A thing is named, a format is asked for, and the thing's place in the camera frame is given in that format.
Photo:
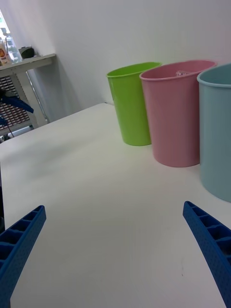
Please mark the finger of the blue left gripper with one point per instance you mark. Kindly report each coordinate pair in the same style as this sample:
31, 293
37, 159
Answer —
16, 102
3, 121

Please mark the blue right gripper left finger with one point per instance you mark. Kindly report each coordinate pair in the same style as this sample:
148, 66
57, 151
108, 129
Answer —
16, 252

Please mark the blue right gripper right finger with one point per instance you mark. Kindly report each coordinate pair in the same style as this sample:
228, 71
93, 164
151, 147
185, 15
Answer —
216, 255

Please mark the clear bottle green cap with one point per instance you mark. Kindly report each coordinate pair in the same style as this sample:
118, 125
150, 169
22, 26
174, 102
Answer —
182, 73

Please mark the grey workbench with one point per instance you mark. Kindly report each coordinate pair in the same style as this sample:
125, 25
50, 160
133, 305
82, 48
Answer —
31, 63

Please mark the carton with orange print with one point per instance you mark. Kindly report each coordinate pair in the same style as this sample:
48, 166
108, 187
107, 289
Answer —
3, 56

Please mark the dark robot torso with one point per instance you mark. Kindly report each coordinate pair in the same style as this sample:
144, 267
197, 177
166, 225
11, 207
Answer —
1, 204

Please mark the black round device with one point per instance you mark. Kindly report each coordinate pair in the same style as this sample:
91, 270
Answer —
27, 52

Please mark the pale blue plastic bin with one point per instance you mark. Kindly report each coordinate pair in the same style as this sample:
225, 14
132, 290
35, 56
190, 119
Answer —
216, 144

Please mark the green plastic bin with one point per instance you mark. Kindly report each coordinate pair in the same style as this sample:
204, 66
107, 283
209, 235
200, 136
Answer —
132, 108

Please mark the pink plastic bin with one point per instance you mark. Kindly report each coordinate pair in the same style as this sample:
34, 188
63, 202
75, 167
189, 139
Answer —
173, 120

